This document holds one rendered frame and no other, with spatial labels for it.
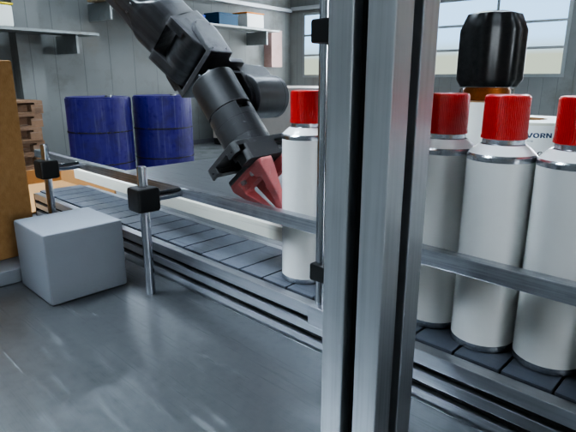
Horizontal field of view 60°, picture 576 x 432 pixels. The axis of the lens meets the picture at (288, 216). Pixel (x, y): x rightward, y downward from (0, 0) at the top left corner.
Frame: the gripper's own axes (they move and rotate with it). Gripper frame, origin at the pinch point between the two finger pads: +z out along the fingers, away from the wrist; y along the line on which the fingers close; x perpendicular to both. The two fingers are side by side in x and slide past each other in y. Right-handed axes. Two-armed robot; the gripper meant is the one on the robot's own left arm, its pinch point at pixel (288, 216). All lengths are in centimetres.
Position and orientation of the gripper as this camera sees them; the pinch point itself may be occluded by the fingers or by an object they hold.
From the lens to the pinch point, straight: 58.8
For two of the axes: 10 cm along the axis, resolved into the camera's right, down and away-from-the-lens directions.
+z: 4.8, 8.5, -2.0
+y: 6.9, -2.2, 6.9
